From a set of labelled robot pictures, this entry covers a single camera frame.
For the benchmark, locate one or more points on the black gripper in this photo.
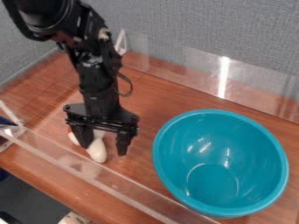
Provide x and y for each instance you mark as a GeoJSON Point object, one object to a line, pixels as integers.
{"type": "Point", "coordinates": [102, 113]}

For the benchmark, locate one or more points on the white toy mushroom brown cap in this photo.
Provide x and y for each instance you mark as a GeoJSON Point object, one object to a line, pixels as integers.
{"type": "Point", "coordinates": [97, 150]}

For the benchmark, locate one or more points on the blue plastic bowl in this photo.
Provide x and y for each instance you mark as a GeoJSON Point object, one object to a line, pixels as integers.
{"type": "Point", "coordinates": [221, 163]}

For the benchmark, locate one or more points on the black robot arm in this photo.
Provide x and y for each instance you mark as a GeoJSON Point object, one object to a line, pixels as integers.
{"type": "Point", "coordinates": [72, 24]}

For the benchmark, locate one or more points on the clear acrylic front barrier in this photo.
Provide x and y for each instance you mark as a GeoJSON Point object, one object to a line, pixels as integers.
{"type": "Point", "coordinates": [89, 187]}

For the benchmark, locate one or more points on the clear acrylic barrier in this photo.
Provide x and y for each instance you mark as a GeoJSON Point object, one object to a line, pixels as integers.
{"type": "Point", "coordinates": [16, 63]}
{"type": "Point", "coordinates": [89, 187]}
{"type": "Point", "coordinates": [252, 86]}

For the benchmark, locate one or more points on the clear acrylic left barrier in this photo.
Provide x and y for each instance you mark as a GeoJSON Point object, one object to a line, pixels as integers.
{"type": "Point", "coordinates": [16, 63]}

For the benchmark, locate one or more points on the clear acrylic back barrier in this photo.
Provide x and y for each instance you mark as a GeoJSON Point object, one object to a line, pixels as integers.
{"type": "Point", "coordinates": [252, 86]}

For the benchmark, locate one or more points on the clear acrylic left bracket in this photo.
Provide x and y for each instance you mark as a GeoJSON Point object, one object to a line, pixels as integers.
{"type": "Point", "coordinates": [12, 127]}

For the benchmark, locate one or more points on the clear acrylic corner bracket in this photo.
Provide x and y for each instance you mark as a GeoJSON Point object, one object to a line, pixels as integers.
{"type": "Point", "coordinates": [121, 45]}

